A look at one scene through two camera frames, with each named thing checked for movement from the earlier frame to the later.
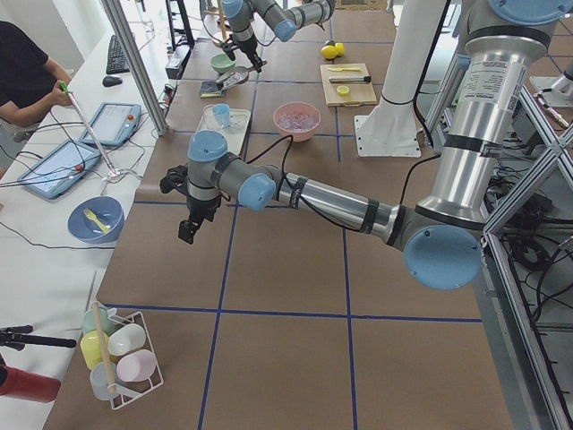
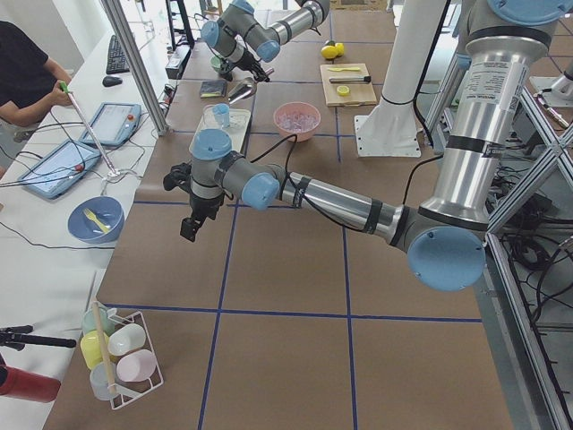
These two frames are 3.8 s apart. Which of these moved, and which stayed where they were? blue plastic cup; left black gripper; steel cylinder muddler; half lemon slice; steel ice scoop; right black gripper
Moved: left black gripper; steel ice scoop
Stayed: half lemon slice; right black gripper; blue plastic cup; steel cylinder muddler
